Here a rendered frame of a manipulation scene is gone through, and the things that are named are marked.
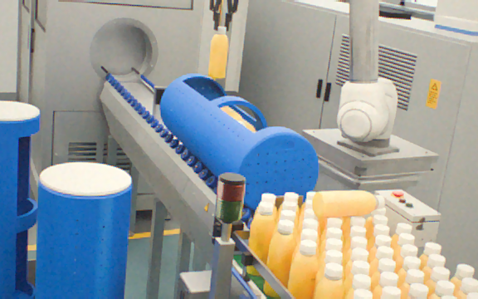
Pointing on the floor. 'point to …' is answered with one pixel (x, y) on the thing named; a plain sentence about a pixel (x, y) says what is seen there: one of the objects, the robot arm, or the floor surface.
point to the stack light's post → (221, 269)
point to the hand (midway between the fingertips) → (221, 22)
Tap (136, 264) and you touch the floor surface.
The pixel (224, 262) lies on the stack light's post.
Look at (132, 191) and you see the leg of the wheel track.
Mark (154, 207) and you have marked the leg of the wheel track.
